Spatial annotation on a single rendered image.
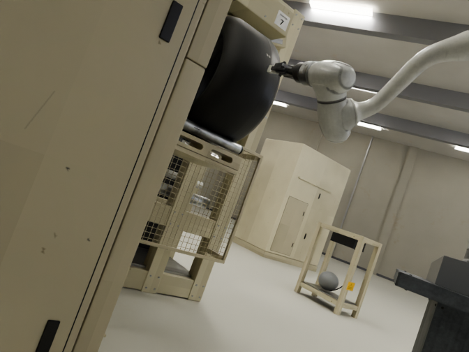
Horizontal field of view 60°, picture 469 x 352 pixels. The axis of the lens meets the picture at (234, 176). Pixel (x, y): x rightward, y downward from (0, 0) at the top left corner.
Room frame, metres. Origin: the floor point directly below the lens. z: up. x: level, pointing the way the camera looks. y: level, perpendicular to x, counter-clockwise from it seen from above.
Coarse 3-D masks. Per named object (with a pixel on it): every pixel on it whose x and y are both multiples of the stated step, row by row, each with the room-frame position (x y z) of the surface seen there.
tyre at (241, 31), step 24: (240, 24) 1.65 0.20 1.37; (216, 48) 2.00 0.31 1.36; (240, 48) 1.59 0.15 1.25; (264, 48) 1.66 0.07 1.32; (216, 72) 1.61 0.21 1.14; (240, 72) 1.58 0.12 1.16; (264, 72) 1.64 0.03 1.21; (216, 96) 1.60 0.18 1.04; (240, 96) 1.62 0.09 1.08; (264, 96) 1.66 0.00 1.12; (192, 120) 1.70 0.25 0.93; (216, 120) 1.67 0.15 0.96; (240, 120) 1.69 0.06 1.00
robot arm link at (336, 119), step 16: (464, 32) 1.29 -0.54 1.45; (432, 48) 1.30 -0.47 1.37; (448, 48) 1.28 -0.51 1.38; (464, 48) 1.27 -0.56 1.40; (416, 64) 1.31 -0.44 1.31; (432, 64) 1.32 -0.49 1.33; (400, 80) 1.34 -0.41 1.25; (384, 96) 1.37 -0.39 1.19; (320, 112) 1.39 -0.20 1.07; (336, 112) 1.36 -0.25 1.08; (352, 112) 1.37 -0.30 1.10; (368, 112) 1.39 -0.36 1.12; (320, 128) 1.45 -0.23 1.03; (336, 128) 1.39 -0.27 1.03
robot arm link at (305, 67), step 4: (304, 64) 1.41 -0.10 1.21; (308, 64) 1.39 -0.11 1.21; (300, 68) 1.42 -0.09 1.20; (304, 68) 1.39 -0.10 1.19; (308, 68) 1.38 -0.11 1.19; (300, 72) 1.41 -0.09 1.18; (304, 72) 1.39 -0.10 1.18; (300, 76) 1.42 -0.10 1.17; (304, 76) 1.40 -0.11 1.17; (300, 80) 1.43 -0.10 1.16; (304, 80) 1.41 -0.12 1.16; (304, 84) 1.43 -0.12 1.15; (308, 84) 1.40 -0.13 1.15
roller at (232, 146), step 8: (184, 128) 1.63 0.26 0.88; (192, 128) 1.64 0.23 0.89; (200, 128) 1.66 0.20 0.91; (200, 136) 1.69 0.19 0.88; (208, 136) 1.69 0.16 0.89; (216, 136) 1.71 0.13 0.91; (216, 144) 1.74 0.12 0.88; (224, 144) 1.74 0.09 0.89; (232, 144) 1.77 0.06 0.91; (240, 152) 1.80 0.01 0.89
